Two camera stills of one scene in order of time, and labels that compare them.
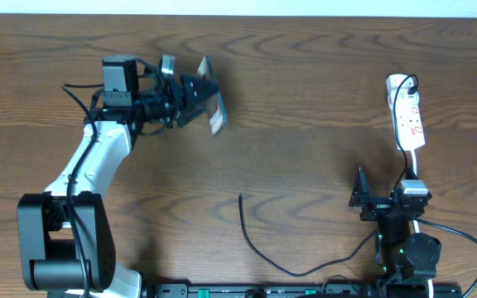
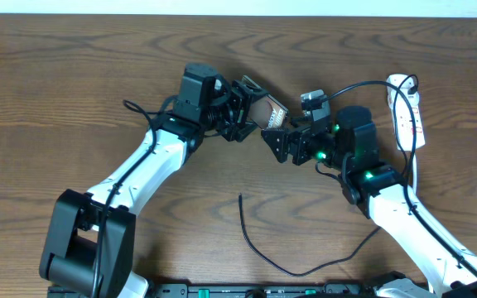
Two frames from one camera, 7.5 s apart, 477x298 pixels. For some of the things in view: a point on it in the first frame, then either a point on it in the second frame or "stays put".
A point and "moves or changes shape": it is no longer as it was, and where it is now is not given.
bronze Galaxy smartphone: (218, 117) moves or changes shape
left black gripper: (186, 97) -> (242, 103)
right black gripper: (360, 197) -> (300, 136)
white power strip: (408, 122) stays put
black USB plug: (413, 89) stays put
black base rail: (258, 290) stays put
